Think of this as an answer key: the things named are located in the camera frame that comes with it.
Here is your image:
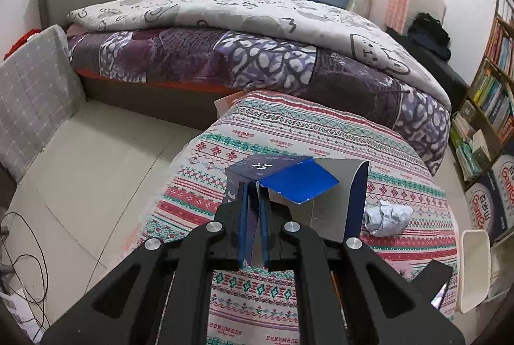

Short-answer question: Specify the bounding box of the blue cardboard box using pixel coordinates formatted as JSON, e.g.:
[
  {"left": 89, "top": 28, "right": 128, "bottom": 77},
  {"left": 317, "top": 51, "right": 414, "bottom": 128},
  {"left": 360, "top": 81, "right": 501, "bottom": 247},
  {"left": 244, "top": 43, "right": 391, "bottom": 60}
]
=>
[{"left": 224, "top": 154, "right": 371, "bottom": 265}]

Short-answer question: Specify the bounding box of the purple patterned blanket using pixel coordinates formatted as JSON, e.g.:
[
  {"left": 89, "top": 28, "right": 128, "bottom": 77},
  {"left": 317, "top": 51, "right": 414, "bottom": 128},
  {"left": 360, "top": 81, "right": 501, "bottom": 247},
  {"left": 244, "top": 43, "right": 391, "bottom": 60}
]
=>
[{"left": 66, "top": 26, "right": 452, "bottom": 177}]

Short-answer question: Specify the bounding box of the pink checked cloth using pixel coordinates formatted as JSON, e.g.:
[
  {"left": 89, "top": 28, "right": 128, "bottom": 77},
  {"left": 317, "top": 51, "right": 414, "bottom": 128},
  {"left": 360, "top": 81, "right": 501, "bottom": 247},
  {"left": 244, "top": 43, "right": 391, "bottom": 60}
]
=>
[{"left": 385, "top": 0, "right": 414, "bottom": 34}]

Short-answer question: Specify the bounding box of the grey checked cushion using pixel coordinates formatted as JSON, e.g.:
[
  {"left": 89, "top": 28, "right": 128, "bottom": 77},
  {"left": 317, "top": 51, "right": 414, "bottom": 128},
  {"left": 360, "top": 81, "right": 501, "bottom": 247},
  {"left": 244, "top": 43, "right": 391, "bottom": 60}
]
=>
[{"left": 0, "top": 25, "right": 87, "bottom": 183}]

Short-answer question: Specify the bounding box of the pile of black clothes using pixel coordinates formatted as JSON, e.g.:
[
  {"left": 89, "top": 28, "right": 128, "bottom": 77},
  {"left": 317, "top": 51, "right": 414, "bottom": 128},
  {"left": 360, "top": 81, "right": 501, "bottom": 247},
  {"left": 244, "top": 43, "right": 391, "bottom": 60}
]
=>
[{"left": 407, "top": 13, "right": 452, "bottom": 62}]

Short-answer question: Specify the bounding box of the white paper sheet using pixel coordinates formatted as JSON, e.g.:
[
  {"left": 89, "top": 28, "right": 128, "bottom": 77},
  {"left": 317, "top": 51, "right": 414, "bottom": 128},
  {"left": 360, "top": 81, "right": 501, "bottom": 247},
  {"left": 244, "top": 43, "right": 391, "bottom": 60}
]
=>
[{"left": 0, "top": 289, "right": 41, "bottom": 341}]

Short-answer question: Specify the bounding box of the patterned knit tablecloth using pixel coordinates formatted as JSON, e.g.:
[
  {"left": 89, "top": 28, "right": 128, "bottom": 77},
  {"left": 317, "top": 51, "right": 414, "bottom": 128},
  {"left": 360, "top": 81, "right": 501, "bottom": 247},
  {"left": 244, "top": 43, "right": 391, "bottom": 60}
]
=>
[{"left": 132, "top": 90, "right": 460, "bottom": 345}]

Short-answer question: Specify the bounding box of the black cable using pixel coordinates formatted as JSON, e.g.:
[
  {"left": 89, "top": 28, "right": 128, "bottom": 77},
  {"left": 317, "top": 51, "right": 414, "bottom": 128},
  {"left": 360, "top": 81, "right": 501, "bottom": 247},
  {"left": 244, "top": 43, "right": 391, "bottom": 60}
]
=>
[{"left": 0, "top": 212, "right": 51, "bottom": 338}]

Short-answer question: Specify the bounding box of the white cabinet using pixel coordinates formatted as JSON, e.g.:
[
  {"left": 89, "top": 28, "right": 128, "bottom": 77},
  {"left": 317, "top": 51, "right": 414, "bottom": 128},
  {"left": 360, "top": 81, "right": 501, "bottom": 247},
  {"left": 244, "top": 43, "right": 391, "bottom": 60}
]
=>
[{"left": 410, "top": 0, "right": 447, "bottom": 32}]

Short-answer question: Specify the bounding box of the red cloth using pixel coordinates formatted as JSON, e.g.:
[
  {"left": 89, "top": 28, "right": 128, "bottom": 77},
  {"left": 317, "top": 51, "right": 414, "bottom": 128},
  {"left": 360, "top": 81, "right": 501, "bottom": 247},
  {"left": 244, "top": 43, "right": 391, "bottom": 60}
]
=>
[{"left": 4, "top": 29, "right": 41, "bottom": 60}]

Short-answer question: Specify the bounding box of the black bench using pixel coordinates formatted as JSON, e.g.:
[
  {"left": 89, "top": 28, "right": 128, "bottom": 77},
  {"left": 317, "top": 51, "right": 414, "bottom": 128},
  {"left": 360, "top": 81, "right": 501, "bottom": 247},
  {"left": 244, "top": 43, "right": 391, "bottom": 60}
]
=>
[{"left": 387, "top": 28, "right": 468, "bottom": 111}]

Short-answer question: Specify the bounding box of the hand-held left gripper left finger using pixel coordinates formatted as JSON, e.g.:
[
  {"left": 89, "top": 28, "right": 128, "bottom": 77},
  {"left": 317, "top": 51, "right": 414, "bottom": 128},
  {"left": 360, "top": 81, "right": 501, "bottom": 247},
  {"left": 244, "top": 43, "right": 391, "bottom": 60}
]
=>
[{"left": 40, "top": 181, "right": 253, "bottom": 345}]

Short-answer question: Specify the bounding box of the white paper ball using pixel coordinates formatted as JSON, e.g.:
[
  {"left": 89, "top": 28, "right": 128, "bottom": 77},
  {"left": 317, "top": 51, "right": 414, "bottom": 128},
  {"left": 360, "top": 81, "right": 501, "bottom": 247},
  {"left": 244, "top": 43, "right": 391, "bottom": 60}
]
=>
[{"left": 363, "top": 199, "right": 414, "bottom": 237}]

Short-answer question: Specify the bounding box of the row of books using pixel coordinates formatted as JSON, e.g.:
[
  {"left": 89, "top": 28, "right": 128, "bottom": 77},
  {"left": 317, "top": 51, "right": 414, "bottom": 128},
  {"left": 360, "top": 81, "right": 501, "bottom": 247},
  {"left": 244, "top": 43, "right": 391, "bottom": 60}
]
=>
[{"left": 452, "top": 24, "right": 514, "bottom": 181}]

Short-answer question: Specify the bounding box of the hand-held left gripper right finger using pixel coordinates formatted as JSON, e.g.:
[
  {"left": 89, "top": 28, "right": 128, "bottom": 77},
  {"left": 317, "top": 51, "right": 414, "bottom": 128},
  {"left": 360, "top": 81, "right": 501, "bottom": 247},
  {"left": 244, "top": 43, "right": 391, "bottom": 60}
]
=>
[{"left": 257, "top": 184, "right": 466, "bottom": 345}]

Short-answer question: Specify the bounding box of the printed cardboard box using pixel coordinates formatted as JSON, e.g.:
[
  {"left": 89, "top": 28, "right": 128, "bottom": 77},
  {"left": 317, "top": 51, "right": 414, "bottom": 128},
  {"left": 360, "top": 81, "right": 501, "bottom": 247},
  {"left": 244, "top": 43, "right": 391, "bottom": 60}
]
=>
[{"left": 464, "top": 154, "right": 514, "bottom": 241}]

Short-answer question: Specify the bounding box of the white plastic bin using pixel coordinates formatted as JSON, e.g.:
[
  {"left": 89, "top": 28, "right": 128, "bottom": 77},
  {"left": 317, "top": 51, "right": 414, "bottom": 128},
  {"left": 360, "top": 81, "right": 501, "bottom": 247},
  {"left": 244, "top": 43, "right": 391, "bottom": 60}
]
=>
[{"left": 456, "top": 229, "right": 492, "bottom": 314}]

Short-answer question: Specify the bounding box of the wooden bookshelf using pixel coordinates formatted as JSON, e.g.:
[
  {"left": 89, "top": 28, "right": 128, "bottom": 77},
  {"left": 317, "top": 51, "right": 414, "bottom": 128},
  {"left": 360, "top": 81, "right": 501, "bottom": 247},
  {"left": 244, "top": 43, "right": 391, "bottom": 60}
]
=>
[{"left": 450, "top": 0, "right": 514, "bottom": 193}]

